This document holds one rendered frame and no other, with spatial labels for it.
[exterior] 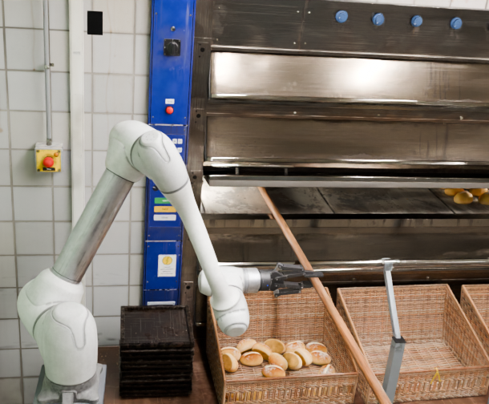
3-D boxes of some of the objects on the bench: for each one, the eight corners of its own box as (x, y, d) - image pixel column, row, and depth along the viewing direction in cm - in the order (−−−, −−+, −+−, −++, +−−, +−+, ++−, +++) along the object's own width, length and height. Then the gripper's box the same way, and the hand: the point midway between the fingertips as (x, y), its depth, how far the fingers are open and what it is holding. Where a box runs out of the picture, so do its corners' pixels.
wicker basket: (201, 341, 318) (205, 288, 307) (320, 336, 330) (328, 284, 319) (220, 414, 275) (224, 356, 264) (356, 405, 287) (365, 348, 276)
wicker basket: (326, 337, 329) (334, 286, 318) (437, 331, 342) (448, 281, 331) (364, 406, 286) (374, 349, 275) (488, 397, 299) (503, 342, 288)
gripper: (257, 255, 249) (321, 254, 254) (253, 294, 256) (316, 292, 261) (262, 265, 243) (328, 264, 248) (257, 305, 249) (321, 303, 254)
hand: (313, 278), depth 254 cm, fingers closed on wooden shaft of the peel, 3 cm apart
